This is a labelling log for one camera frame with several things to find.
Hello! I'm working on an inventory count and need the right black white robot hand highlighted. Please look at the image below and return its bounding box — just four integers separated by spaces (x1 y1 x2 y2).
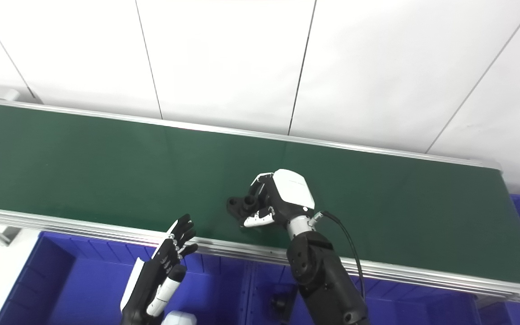
242 169 316 228

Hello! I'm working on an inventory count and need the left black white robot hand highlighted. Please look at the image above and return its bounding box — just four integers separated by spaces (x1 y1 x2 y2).
120 214 199 325

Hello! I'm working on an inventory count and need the black flanged machine part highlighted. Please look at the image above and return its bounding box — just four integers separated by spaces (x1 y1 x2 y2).
227 194 260 223

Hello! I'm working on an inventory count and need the white plastic cylinder part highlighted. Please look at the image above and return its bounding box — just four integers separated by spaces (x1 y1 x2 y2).
161 311 197 325

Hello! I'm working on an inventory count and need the green conveyor belt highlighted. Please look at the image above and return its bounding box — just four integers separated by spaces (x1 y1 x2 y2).
0 102 520 288
0 84 520 307

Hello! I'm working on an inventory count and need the black T-shaped machine part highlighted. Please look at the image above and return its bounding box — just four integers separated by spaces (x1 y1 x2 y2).
271 293 290 324

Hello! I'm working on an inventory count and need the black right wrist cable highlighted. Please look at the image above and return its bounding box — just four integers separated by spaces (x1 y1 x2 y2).
312 211 367 301

